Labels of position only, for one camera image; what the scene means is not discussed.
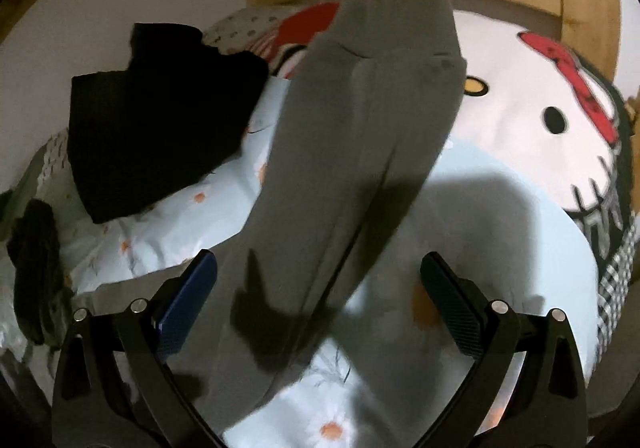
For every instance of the light blue floral bedsheet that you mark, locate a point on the light blue floral bedsheet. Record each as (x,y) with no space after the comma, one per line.
(500,213)

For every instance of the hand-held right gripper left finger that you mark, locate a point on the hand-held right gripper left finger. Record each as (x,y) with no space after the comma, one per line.
(187,299)

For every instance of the dotted pillow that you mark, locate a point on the dotted pillow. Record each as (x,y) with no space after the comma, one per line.
(240,28)

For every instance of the dark cloth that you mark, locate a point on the dark cloth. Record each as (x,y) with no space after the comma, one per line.
(35,268)

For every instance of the grey pants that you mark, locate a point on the grey pants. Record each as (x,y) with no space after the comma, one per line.
(340,153)

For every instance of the black folded garment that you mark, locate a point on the black folded garment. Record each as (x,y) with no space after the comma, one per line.
(150,128)

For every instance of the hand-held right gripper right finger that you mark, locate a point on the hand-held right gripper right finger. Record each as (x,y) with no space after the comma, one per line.
(450,300)

